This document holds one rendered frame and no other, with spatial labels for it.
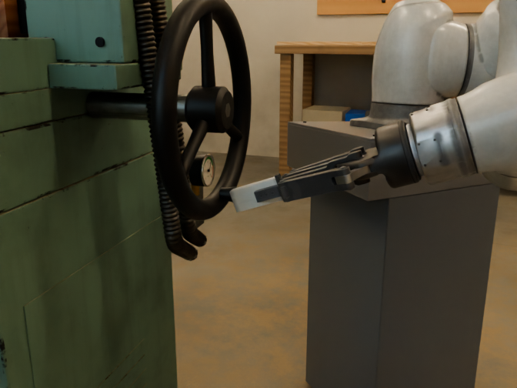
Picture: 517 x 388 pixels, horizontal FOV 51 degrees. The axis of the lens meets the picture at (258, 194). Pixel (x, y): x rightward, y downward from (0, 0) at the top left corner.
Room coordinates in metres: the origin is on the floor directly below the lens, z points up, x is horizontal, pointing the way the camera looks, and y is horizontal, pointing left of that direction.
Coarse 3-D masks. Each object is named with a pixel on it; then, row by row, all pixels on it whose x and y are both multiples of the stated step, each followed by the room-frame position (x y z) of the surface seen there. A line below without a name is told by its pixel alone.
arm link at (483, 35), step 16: (496, 0) 1.15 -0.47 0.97; (480, 16) 1.17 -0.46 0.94; (496, 16) 1.11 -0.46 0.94; (480, 32) 1.14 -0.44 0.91; (496, 32) 1.10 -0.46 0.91; (480, 48) 1.13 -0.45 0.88; (496, 48) 1.10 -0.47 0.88; (480, 64) 1.13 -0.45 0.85; (496, 64) 1.11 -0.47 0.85; (464, 80) 1.15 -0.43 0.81; (480, 80) 1.14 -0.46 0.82
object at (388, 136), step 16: (384, 128) 0.63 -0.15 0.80; (400, 128) 0.61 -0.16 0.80; (384, 144) 0.61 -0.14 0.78; (400, 144) 0.60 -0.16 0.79; (352, 160) 0.63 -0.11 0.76; (368, 160) 0.61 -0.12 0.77; (384, 160) 0.60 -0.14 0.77; (400, 160) 0.59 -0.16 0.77; (368, 176) 0.60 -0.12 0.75; (400, 176) 0.60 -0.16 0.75; (416, 176) 0.60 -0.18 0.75
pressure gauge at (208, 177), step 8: (200, 160) 0.98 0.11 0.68; (208, 160) 1.00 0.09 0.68; (192, 168) 0.97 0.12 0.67; (200, 168) 0.97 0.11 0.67; (208, 168) 1.00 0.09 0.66; (192, 176) 0.97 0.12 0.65; (200, 176) 0.97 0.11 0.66; (208, 176) 1.00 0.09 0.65; (192, 184) 0.98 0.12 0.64; (200, 184) 0.98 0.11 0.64; (208, 184) 1.00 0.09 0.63
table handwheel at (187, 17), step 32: (192, 0) 0.66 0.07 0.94; (224, 0) 0.74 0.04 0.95; (224, 32) 0.78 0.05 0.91; (160, 64) 0.59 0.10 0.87; (96, 96) 0.75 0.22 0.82; (128, 96) 0.74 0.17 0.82; (160, 96) 0.58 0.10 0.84; (192, 96) 0.69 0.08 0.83; (224, 96) 0.69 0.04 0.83; (160, 128) 0.57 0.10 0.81; (192, 128) 0.70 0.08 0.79; (224, 128) 0.69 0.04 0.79; (160, 160) 0.58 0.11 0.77; (192, 160) 0.64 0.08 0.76; (192, 192) 0.62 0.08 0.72
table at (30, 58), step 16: (0, 48) 0.61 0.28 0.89; (16, 48) 0.63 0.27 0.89; (32, 48) 0.66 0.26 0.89; (48, 48) 0.69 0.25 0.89; (0, 64) 0.61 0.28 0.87; (16, 64) 0.63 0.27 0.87; (32, 64) 0.66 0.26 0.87; (48, 64) 0.68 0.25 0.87; (64, 64) 0.67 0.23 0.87; (80, 64) 0.67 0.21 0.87; (96, 64) 0.66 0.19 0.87; (112, 64) 0.66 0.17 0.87; (128, 64) 0.68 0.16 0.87; (0, 80) 0.60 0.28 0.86; (16, 80) 0.63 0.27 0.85; (32, 80) 0.65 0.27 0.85; (48, 80) 0.68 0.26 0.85; (64, 80) 0.67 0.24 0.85; (80, 80) 0.67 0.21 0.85; (96, 80) 0.66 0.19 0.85; (112, 80) 0.65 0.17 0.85; (128, 80) 0.68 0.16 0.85
